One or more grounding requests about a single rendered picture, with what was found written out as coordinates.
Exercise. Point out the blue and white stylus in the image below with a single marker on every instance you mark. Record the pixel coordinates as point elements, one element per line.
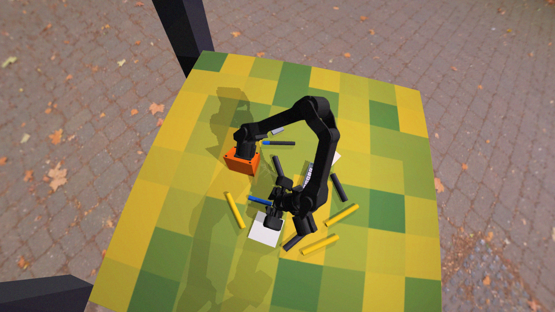
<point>261,201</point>

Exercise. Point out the keyboard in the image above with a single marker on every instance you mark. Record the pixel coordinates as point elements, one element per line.
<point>307,176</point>

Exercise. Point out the white square pad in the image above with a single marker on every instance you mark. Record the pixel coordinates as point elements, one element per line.
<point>336,157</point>

